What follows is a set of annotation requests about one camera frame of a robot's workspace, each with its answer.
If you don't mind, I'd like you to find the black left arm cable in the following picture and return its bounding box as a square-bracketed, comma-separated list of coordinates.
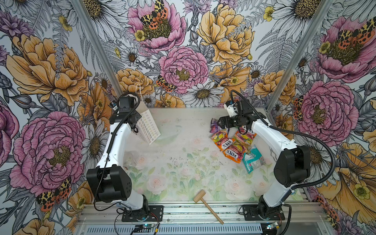
[93, 92, 142, 212]

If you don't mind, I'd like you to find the orange Fox's fruits candy bag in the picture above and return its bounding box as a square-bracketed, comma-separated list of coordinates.
[211, 130, 235, 151]

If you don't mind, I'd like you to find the clear plastic bottle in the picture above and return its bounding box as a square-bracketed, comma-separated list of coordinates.
[123, 151, 141, 169]

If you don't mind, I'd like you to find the wooden mallet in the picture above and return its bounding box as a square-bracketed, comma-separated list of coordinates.
[193, 190, 224, 225]

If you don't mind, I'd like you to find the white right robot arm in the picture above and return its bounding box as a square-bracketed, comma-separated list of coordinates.
[218, 100, 310, 219]

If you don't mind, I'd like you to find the white flower-print paper bag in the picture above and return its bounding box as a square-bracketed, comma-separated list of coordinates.
[136, 85, 161, 145]

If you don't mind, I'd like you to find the purple candy bag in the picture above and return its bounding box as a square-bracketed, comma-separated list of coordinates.
[210, 118, 222, 134]

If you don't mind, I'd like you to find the black corrugated right cable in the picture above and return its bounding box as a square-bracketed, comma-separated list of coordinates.
[230, 89, 336, 191]

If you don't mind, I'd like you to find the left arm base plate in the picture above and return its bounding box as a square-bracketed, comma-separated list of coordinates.
[121, 205, 164, 222]

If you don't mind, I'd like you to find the teal white snack packet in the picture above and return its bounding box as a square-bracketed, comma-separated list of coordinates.
[243, 145, 265, 174]

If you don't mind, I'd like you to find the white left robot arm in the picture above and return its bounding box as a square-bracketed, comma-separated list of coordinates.
[86, 92, 149, 221]

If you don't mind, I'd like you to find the green Fox's spring tea bag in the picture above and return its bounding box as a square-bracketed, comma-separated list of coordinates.
[232, 130, 256, 146]

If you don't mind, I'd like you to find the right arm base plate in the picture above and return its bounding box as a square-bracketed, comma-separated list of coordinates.
[239, 204, 285, 221]

